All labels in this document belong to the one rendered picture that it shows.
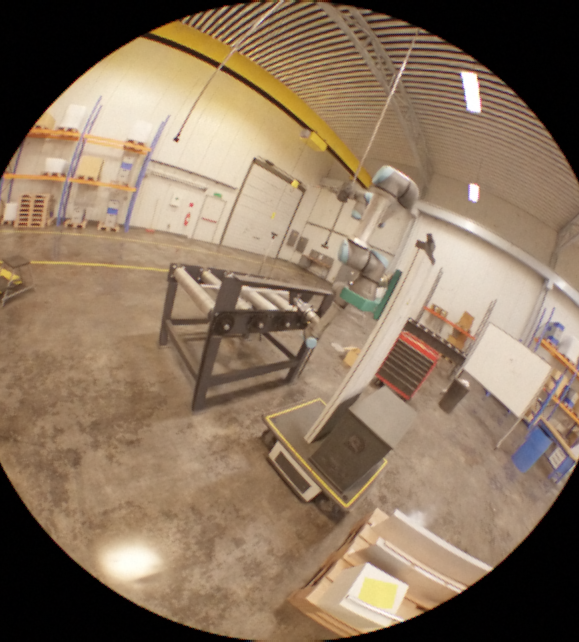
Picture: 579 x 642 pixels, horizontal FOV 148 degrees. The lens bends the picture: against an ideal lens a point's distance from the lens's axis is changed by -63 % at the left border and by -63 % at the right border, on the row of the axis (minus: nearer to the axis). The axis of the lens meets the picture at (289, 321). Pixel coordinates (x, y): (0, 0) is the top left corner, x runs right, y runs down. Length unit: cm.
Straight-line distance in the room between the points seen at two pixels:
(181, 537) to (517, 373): 549
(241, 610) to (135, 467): 107
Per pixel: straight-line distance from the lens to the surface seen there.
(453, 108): 946
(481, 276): 1169
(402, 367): 353
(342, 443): 135
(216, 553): 152
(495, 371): 541
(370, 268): 112
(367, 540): 158
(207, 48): 795
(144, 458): 168
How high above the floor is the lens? 149
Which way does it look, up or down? 20 degrees down
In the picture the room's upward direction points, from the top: 24 degrees clockwise
